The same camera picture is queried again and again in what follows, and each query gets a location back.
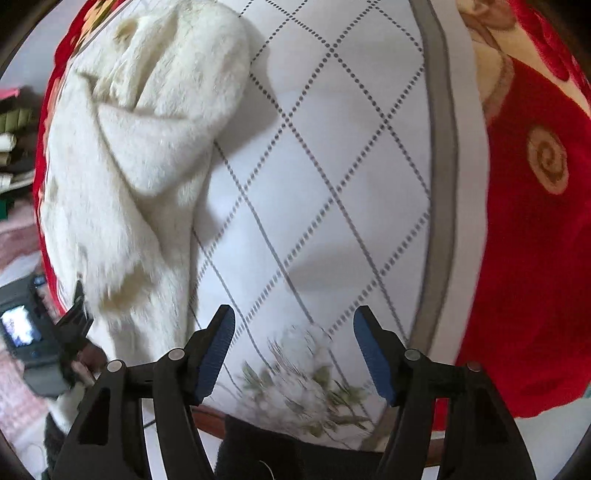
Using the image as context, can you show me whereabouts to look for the white puffer garment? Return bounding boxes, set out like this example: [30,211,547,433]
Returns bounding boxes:
[0,133,33,155]

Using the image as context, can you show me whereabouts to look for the red floral blanket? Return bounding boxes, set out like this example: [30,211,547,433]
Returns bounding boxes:
[32,0,591,432]

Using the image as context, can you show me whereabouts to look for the white fuzzy jacket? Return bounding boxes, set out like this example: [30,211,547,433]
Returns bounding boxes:
[39,0,252,370]

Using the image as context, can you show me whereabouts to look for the person's dark pants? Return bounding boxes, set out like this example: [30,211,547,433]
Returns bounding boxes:
[215,413,384,480]

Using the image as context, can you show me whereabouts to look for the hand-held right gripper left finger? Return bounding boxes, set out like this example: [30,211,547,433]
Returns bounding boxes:
[53,305,237,480]

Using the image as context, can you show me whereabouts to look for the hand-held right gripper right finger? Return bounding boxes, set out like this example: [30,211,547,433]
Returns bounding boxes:
[353,305,539,480]

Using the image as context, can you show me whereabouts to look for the white diamond-patterned cloth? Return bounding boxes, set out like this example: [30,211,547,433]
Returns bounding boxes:
[139,0,490,450]

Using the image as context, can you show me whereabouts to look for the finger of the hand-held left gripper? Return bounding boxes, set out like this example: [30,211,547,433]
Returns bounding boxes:
[57,281,96,366]

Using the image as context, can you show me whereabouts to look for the olive puffer jacket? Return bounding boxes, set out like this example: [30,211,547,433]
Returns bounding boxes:
[0,107,37,136]

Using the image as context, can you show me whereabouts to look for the person's left hand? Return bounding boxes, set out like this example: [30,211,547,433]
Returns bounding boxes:
[71,344,110,385]

